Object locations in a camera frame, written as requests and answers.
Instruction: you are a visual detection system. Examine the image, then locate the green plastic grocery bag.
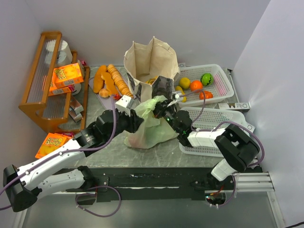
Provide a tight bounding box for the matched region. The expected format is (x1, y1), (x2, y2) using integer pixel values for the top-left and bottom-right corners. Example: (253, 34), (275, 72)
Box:
(124, 95), (178, 149)

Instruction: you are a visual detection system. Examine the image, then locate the orange gummy snack bag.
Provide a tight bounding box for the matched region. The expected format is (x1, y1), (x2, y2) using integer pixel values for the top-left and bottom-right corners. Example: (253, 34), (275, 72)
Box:
(146, 76), (157, 85)

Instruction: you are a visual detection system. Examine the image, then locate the beige canvas tote bag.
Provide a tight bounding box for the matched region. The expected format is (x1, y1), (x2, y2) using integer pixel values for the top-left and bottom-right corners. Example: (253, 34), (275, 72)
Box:
(123, 37), (180, 103)

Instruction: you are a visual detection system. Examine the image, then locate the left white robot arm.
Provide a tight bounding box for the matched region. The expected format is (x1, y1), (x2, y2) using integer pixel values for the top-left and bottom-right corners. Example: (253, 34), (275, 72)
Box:
(3, 109), (144, 212)

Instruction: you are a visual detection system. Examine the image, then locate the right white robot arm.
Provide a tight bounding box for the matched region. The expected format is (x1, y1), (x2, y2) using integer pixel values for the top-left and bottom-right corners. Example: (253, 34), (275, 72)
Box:
(153, 100), (265, 181)

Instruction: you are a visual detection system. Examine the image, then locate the front white perforated basket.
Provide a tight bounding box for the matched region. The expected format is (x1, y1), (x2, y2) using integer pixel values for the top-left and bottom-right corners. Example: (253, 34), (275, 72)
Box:
(179, 108), (255, 158)

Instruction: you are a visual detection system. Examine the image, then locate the white perforated basket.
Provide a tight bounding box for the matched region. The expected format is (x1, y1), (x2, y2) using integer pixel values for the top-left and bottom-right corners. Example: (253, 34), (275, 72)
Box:
(174, 64), (234, 104)
(179, 108), (255, 158)

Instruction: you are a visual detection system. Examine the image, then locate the yellow mango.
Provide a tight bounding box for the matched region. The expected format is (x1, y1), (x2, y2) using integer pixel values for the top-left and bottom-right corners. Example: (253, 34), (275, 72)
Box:
(175, 86), (186, 102)

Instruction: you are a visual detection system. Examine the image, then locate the round bread bun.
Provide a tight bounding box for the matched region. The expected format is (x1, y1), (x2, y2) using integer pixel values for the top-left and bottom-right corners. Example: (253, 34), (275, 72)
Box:
(98, 88), (110, 98)

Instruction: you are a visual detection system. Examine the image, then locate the wooden shelf rack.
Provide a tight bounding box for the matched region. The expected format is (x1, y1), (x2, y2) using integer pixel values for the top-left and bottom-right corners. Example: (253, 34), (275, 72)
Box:
(19, 31), (90, 133)

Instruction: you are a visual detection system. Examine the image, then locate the yellow lemon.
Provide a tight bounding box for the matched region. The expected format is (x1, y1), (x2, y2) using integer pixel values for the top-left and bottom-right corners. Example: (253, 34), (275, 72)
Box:
(179, 77), (191, 90)

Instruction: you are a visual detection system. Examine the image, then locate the red tomato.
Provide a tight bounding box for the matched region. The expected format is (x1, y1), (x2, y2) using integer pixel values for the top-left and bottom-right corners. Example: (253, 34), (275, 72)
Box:
(199, 91), (213, 100)

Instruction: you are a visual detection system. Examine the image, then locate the orange fruit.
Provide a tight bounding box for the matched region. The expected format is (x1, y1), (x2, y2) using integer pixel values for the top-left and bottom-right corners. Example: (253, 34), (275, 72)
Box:
(190, 80), (203, 93)

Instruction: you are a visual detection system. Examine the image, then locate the back white perforated basket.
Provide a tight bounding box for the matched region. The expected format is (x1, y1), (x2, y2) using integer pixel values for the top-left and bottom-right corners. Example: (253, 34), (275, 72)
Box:
(174, 64), (234, 104)

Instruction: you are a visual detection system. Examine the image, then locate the row of round crackers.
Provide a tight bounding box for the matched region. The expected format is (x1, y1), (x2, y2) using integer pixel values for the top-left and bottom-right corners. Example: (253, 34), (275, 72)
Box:
(107, 64), (133, 98)

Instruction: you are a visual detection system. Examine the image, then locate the long bread loaf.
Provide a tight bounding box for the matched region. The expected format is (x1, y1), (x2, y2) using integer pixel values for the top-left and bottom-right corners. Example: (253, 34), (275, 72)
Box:
(93, 65), (107, 94)

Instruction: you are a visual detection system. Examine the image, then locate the green watermelon ball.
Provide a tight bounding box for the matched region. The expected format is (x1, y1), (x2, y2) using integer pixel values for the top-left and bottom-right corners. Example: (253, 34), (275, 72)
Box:
(201, 73), (214, 86)

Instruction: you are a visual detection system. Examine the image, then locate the orange box on floor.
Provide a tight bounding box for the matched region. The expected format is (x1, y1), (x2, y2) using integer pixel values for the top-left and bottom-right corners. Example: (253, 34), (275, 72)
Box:
(35, 133), (74, 159)

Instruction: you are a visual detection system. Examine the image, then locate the orange cracker box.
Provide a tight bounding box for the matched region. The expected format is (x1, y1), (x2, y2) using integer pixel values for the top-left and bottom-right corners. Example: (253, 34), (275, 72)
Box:
(48, 82), (74, 96)
(53, 63), (84, 88)

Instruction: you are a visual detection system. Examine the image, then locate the grey RIO block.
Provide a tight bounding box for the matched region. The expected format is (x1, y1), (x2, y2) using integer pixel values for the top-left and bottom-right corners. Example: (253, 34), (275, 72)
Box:
(218, 103), (250, 110)

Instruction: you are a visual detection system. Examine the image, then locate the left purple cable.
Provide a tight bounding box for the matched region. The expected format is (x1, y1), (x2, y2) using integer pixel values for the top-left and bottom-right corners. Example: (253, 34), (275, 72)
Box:
(0, 95), (122, 217)

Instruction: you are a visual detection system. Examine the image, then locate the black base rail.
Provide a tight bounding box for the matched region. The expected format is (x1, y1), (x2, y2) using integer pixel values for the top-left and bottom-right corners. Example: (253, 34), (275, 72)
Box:
(90, 167), (234, 202)

